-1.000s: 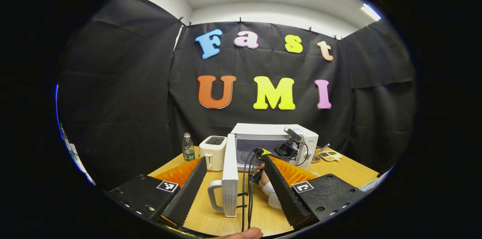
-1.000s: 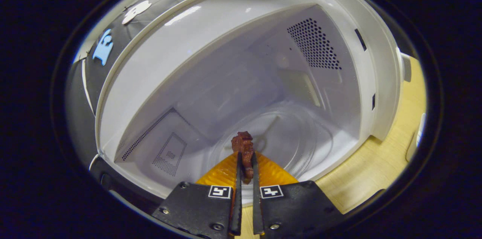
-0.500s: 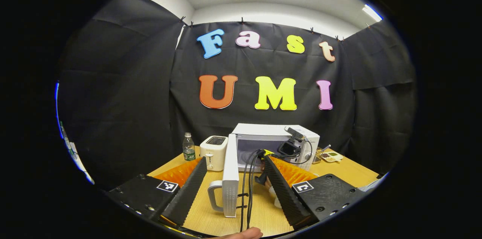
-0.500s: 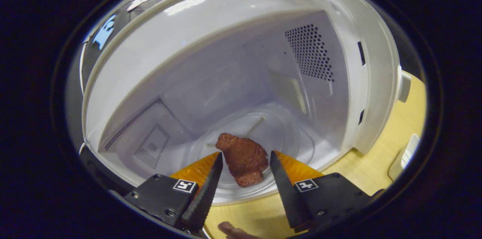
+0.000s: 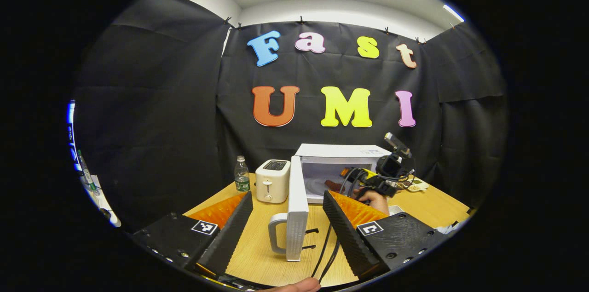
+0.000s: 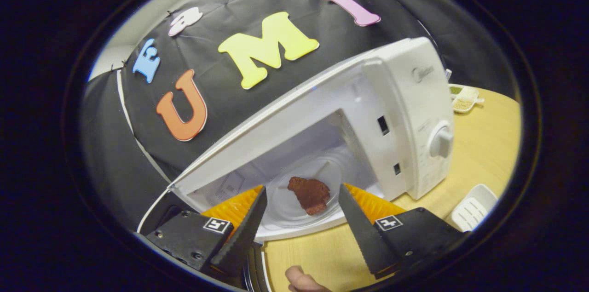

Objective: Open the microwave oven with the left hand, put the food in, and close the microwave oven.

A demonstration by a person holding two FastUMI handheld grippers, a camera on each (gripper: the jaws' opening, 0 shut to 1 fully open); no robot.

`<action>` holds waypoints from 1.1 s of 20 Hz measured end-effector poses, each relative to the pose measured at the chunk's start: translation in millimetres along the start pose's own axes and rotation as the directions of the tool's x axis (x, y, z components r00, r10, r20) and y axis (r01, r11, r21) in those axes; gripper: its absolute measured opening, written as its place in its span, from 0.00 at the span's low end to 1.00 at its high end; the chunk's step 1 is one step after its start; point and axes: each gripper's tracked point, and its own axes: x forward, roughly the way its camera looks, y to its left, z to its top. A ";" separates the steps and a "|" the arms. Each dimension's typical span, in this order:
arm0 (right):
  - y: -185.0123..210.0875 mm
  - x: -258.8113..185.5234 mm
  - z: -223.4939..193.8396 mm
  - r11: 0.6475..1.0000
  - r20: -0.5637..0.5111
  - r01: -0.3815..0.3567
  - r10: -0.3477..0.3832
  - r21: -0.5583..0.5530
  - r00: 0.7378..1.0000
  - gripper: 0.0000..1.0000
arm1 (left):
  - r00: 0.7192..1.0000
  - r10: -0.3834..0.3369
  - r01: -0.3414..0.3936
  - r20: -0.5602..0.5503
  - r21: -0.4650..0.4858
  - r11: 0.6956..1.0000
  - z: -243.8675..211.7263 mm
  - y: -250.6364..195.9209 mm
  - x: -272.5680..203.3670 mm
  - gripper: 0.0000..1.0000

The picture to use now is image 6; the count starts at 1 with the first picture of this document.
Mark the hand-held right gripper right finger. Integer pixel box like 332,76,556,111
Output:
338,183,470,280

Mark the black backdrop cloth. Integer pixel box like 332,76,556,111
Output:
81,0,461,235

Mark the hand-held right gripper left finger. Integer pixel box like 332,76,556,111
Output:
147,186,268,277

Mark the white microwave oven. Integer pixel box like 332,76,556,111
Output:
137,37,456,292

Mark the small white plastic tray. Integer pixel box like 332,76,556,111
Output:
450,184,499,233

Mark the glass turntable plate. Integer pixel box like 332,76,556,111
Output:
265,158,346,229

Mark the divided dish of beans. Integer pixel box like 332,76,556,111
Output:
449,84,485,115

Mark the brown meat piece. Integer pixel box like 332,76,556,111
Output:
287,176,331,216

